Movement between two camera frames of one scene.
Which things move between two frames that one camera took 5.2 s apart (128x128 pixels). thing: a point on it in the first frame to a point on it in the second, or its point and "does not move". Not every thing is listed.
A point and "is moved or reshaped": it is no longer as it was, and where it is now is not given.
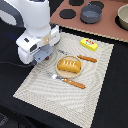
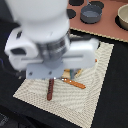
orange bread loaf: (72, 66) is moved or reshaped
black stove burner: (97, 3) does not move
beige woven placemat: (69, 82) does not move
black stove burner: (76, 2) does not move
